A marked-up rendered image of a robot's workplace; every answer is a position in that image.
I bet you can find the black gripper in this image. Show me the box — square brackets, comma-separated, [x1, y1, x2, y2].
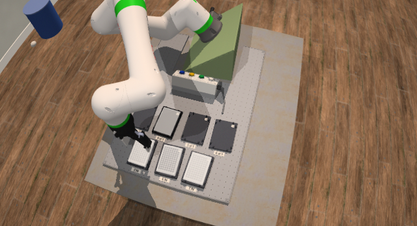
[114, 125, 152, 152]

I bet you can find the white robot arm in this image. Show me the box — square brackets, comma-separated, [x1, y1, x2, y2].
[91, 0, 222, 134]

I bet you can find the white button panel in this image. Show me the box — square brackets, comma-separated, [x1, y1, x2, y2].
[171, 70, 225, 114]

